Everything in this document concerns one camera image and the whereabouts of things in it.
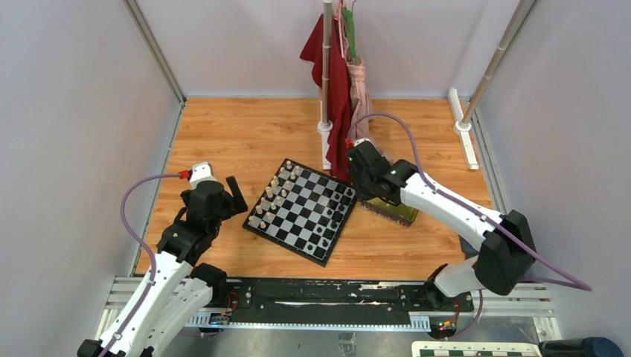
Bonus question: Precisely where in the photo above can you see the white chess pieces row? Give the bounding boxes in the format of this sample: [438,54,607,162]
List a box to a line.
[243,159,304,231]

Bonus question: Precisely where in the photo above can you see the yellow square tin box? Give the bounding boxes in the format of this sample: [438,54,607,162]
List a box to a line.
[360,198,419,228]

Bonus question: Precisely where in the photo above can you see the silver diagonal rack pole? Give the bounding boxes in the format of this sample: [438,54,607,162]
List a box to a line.
[463,0,539,123]

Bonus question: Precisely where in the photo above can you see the red hanging shirt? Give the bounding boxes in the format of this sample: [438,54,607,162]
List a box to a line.
[299,16,351,183]

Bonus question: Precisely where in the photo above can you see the black white chessboard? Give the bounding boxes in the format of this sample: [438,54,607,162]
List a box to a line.
[242,162,358,266]

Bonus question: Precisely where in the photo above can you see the grey crumpled cloth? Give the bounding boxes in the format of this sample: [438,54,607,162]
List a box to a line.
[458,236,478,260]

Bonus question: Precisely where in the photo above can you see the white rack foot bar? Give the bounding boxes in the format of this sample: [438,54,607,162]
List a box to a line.
[447,88,479,170]

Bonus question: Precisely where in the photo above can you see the dark blue object corner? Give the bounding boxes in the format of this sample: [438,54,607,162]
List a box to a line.
[538,337,624,357]

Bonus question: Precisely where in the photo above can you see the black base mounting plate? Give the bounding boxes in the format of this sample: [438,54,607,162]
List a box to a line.
[207,277,474,327]

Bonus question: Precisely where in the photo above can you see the pink hanging garment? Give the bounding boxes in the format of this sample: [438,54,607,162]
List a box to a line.
[335,1,377,145]

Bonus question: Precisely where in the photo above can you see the white clothes rack pole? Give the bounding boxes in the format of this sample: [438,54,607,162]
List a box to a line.
[318,0,333,170]

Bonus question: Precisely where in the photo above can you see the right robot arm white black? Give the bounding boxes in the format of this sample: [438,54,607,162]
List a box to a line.
[347,139,535,311]

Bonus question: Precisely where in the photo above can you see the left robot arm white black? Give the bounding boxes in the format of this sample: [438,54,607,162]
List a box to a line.
[77,161,248,356]

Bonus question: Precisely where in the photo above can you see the green clothes hanger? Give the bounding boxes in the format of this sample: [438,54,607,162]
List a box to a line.
[341,5,359,65]

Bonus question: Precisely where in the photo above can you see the aluminium frame rail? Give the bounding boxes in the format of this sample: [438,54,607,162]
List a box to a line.
[93,275,563,344]

